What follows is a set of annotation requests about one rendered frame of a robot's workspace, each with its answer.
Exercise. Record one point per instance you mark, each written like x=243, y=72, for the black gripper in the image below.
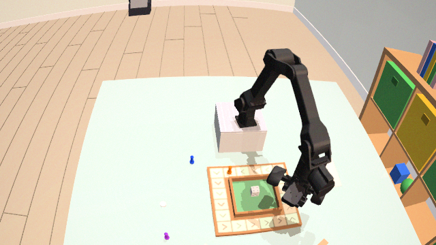
x=277, y=175

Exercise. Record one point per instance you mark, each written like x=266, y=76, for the white die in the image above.
x=254, y=191

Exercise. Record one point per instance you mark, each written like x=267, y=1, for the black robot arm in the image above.
x=314, y=137

